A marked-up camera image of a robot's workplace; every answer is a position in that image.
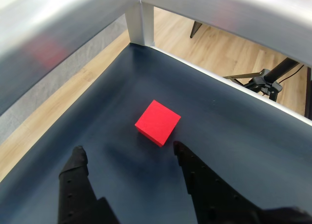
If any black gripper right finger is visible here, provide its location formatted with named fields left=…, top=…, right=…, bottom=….
left=173, top=141, right=262, bottom=224

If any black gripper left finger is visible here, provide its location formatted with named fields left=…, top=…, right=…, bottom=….
left=58, top=145, right=120, bottom=224

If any red cube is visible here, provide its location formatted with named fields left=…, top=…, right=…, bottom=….
left=135, top=99, right=181, bottom=148

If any black tripod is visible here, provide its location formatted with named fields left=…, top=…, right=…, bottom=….
left=223, top=57, right=305, bottom=109

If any dark brown furniture panel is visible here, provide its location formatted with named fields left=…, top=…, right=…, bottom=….
left=304, top=67, right=312, bottom=120

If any black furniture leg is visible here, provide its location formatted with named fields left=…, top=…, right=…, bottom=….
left=189, top=20, right=203, bottom=39

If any thin black cable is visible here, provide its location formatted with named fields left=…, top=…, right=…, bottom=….
left=279, top=64, right=305, bottom=84

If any silver metal frame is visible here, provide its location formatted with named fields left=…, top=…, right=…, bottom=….
left=0, top=0, right=312, bottom=127

